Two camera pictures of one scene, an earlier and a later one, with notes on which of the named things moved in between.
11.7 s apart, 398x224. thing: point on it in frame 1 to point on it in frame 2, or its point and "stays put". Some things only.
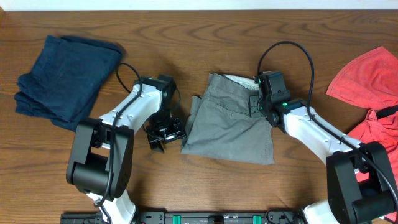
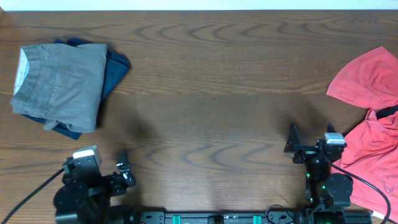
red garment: x=370 y=82 stays put
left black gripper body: x=163 y=129 to x=113 y=185
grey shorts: x=218 y=125 to x=60 y=84
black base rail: x=201 y=216 stays put
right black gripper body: x=258 y=106 to x=305 y=155
